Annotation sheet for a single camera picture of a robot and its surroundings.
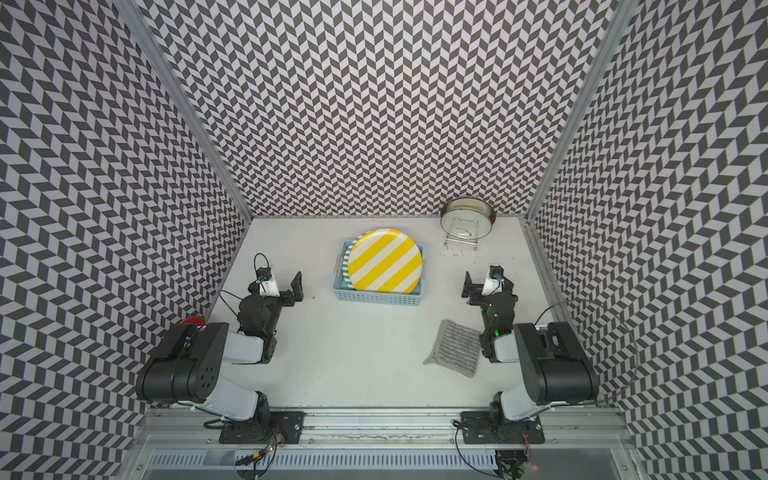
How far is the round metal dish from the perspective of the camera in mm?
1009

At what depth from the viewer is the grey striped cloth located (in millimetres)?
841

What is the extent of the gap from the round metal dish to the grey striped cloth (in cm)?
34
